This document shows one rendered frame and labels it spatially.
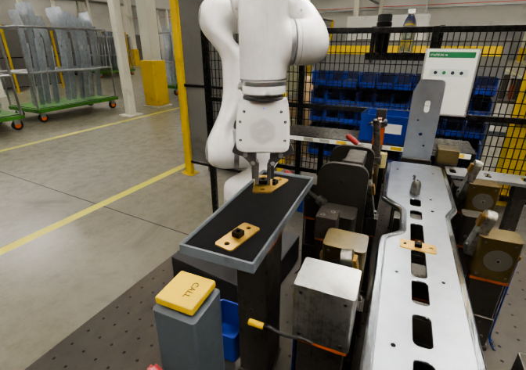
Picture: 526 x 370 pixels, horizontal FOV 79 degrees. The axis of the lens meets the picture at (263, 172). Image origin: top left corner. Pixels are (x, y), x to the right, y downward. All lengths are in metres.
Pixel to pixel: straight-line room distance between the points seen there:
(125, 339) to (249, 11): 0.91
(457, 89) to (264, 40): 1.37
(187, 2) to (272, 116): 3.09
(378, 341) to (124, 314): 0.78
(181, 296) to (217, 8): 0.76
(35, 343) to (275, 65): 2.00
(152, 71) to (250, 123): 7.75
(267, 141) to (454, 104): 1.34
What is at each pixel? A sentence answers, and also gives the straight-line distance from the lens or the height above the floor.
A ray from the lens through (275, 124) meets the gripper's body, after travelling 0.59.
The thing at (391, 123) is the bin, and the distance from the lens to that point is 1.63.
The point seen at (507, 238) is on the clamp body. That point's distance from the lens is 0.97.
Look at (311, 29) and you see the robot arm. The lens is 0.58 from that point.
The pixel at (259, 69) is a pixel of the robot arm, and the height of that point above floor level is 1.44.
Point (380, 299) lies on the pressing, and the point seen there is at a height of 1.00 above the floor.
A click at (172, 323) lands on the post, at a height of 1.13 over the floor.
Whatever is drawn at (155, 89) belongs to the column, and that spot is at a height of 0.44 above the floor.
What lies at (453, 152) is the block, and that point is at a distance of 1.55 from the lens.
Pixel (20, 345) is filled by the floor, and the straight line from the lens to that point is 2.30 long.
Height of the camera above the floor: 1.48
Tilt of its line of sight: 22 degrees down
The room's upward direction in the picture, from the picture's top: straight up
